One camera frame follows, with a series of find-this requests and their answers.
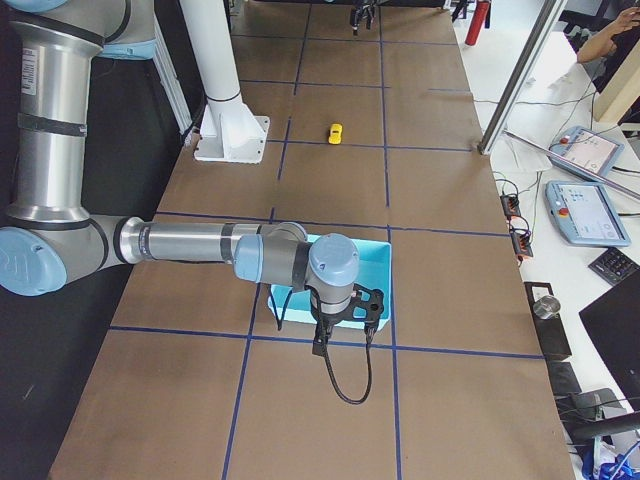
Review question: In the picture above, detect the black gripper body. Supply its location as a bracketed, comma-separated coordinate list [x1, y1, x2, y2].
[313, 314, 333, 345]
[349, 3, 375, 25]

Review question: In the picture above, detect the yellow beetle toy car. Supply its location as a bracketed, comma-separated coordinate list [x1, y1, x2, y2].
[327, 123, 343, 145]

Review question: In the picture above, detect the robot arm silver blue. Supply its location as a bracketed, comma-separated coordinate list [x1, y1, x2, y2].
[1, 1, 368, 355]

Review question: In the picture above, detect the person forearm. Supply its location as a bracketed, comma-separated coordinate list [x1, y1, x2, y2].
[577, 7, 639, 64]

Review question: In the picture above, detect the light blue plastic bin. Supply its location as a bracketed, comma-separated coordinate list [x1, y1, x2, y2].
[267, 233, 392, 329]

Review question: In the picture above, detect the red fire extinguisher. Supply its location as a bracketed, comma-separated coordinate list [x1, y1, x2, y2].
[465, 0, 491, 46]

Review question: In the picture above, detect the white pillar with base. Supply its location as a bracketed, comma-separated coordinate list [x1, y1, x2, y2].
[180, 0, 270, 164]

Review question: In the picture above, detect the black power strip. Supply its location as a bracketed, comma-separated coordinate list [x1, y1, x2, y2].
[509, 226, 533, 260]
[500, 194, 521, 218]

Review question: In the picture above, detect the small metal cup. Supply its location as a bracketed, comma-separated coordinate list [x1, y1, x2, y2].
[532, 295, 561, 320]

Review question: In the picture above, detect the far teach pendant tablet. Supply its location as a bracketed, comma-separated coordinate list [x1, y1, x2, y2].
[549, 126, 624, 177]

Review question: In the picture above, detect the teach pendant tablet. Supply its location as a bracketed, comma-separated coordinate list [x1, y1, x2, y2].
[549, 126, 624, 177]
[545, 181, 631, 247]

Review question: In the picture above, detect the near teach pendant tablet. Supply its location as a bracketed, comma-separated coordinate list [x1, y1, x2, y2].
[545, 181, 631, 247]

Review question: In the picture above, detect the black laptop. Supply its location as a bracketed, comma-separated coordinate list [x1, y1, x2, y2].
[579, 275, 639, 410]

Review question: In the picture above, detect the black keyboard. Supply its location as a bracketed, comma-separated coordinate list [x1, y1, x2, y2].
[588, 247, 639, 286]

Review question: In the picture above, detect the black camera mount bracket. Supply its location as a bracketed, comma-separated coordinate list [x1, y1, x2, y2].
[342, 284, 385, 332]

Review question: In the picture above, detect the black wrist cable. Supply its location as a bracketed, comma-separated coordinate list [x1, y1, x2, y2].
[319, 324, 375, 405]

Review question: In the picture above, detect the aluminium frame post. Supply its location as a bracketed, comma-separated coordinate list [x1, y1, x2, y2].
[478, 0, 567, 155]

